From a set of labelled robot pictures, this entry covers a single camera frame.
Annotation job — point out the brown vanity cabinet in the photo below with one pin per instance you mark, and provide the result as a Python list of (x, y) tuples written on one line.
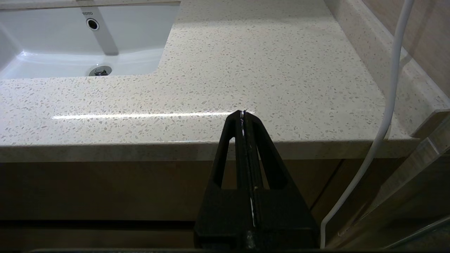
[(105, 189)]

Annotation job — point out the chrome sink drain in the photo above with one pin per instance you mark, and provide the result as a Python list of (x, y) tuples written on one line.
[(100, 71)]

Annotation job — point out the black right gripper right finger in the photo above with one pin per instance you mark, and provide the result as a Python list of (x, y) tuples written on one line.
[(281, 218)]

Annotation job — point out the white ceramic sink basin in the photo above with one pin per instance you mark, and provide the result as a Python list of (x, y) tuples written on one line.
[(140, 35)]

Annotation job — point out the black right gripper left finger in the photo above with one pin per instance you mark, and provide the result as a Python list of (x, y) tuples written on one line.
[(225, 218)]

